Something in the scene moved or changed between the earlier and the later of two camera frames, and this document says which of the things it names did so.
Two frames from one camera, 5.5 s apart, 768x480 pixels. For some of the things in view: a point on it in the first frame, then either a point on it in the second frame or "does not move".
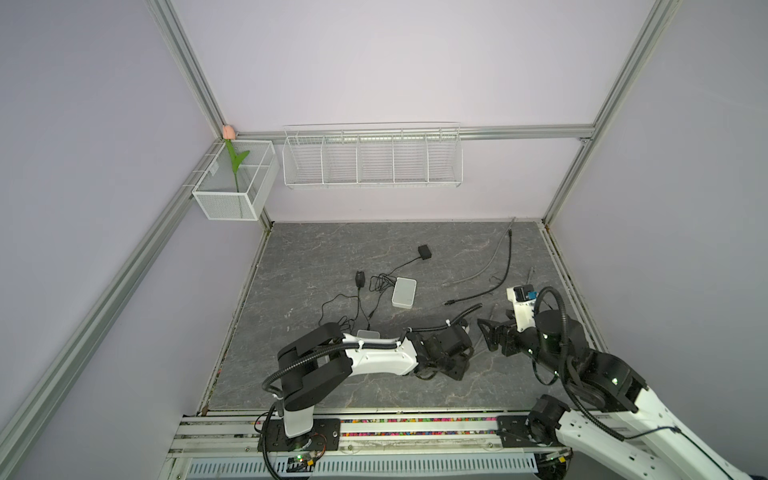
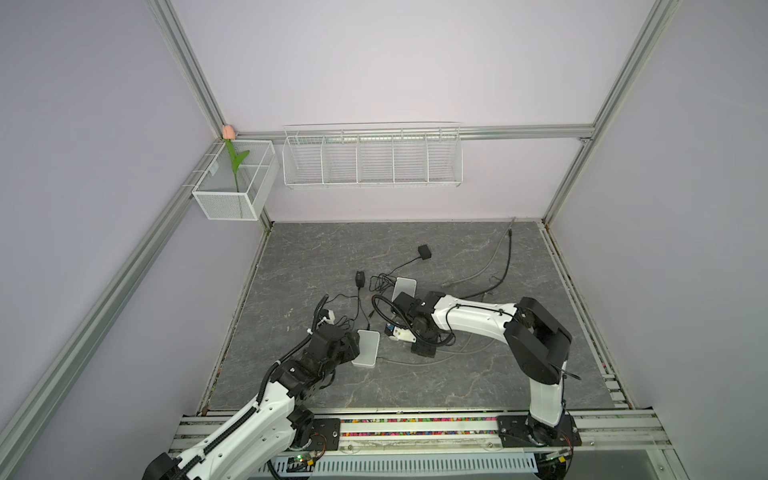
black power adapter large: [360, 279] does not move
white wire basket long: [373, 155] does not move
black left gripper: [462, 363] -> [349, 346]
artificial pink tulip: [229, 134] does not move
